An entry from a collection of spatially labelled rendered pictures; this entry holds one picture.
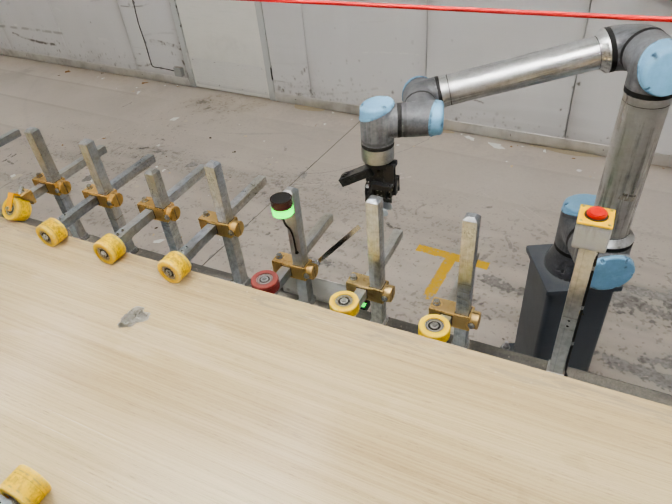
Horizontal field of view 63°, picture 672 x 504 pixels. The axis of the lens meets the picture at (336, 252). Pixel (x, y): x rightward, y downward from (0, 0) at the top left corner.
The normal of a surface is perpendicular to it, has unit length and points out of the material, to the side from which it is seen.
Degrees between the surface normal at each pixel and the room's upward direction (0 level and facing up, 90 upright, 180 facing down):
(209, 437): 0
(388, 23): 90
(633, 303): 0
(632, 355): 0
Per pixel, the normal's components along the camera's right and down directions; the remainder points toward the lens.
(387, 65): -0.49, 0.58
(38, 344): -0.08, -0.78
